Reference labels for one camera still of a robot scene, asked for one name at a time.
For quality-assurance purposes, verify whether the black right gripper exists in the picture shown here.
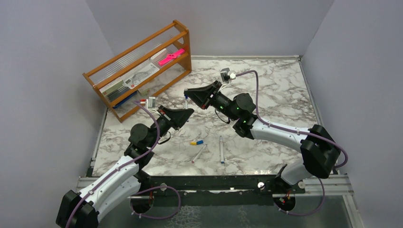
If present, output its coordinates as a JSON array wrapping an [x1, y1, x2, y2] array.
[[184, 81, 238, 122]]

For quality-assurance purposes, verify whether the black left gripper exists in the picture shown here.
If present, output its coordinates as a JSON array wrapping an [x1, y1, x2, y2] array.
[[147, 105, 194, 148]]

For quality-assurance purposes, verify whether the white blue marker pen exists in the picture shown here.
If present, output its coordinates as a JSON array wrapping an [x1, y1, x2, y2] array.
[[219, 136, 225, 164]]

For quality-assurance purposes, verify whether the thin white pen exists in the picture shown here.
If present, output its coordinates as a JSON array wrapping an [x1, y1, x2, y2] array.
[[184, 101, 189, 122]]

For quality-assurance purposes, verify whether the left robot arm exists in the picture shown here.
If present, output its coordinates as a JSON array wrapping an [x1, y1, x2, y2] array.
[[56, 105, 194, 228]]

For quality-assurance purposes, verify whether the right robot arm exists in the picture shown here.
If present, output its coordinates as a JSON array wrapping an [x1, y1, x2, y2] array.
[[184, 81, 341, 193]]

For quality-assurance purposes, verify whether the yellow blue marker cap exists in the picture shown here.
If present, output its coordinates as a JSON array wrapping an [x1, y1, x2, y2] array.
[[190, 140, 204, 145]]

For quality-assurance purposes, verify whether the white red-tipped marker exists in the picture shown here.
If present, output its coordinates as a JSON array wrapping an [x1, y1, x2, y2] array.
[[191, 145, 207, 163]]

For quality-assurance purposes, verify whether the pink plastic tool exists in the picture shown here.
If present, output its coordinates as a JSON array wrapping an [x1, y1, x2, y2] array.
[[158, 48, 185, 66]]

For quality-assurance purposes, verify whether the white eraser block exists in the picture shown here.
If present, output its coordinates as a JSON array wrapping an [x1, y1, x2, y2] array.
[[150, 48, 167, 62]]

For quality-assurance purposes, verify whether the wooden shelf rack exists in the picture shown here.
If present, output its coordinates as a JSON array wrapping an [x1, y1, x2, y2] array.
[[83, 20, 192, 123]]

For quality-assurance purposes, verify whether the white calculator box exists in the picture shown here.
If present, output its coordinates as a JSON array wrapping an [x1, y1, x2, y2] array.
[[120, 61, 159, 89]]

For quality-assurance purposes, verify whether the green white book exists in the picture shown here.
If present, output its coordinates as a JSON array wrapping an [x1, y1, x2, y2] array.
[[100, 78, 127, 102]]

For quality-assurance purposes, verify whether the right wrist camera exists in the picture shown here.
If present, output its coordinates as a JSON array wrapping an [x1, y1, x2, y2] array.
[[220, 68, 236, 84]]

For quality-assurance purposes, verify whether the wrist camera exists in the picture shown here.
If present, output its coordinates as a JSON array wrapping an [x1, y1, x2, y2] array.
[[220, 68, 236, 84], [146, 96, 156, 110]]

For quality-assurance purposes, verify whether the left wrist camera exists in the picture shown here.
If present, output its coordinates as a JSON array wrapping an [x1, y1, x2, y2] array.
[[146, 96, 156, 110]]

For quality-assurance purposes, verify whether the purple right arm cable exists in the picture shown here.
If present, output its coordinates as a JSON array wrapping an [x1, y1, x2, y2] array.
[[234, 70, 348, 218]]

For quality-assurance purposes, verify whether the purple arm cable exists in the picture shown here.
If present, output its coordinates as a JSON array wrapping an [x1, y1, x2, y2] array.
[[234, 70, 348, 218], [64, 100, 182, 228]]

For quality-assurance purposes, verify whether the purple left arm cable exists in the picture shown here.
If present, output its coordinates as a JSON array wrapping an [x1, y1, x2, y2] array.
[[64, 100, 182, 228]]

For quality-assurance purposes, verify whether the black mounting rail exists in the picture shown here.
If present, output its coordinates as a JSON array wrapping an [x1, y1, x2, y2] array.
[[85, 167, 306, 209]]

